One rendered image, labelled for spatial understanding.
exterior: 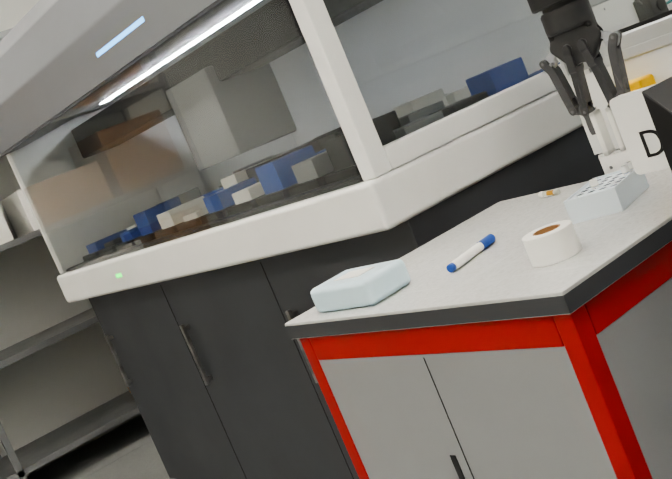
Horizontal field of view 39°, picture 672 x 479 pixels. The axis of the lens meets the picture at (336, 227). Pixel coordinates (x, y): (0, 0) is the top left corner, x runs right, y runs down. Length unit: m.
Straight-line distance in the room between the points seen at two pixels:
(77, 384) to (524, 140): 3.38
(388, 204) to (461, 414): 0.61
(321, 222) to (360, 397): 0.57
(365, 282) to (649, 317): 0.43
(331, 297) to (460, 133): 0.65
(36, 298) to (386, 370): 3.70
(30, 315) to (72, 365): 0.33
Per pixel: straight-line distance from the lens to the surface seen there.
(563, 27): 1.48
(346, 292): 1.50
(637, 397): 1.26
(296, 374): 2.54
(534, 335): 1.23
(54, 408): 5.09
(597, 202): 1.47
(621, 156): 1.80
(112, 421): 4.63
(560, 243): 1.29
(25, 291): 5.05
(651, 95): 0.87
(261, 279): 2.47
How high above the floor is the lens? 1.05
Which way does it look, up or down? 6 degrees down
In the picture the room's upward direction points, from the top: 23 degrees counter-clockwise
